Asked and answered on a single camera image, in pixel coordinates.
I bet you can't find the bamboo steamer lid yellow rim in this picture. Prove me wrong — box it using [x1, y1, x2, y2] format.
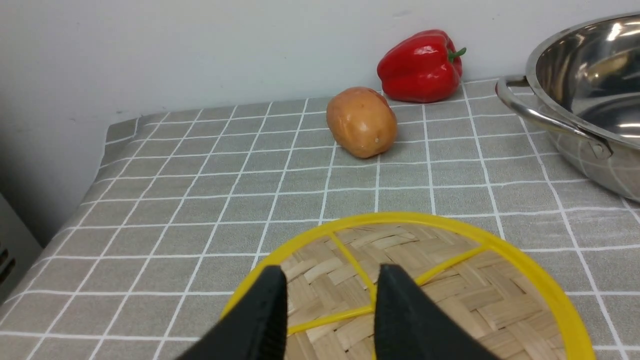
[220, 212, 595, 360]

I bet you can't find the red bell pepper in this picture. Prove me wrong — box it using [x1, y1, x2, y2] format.
[376, 29, 467, 104]

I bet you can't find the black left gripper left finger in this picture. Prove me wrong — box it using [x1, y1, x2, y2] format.
[177, 265, 288, 360]

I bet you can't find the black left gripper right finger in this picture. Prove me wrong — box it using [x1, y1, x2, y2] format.
[374, 264, 498, 360]

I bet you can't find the stainless steel pot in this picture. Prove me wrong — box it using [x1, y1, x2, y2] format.
[494, 11, 640, 202]

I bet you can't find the grey checkered tablecloth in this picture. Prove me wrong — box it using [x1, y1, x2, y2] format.
[1, 79, 639, 360]

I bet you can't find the brown potato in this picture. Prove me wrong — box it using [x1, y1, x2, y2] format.
[326, 86, 398, 159]

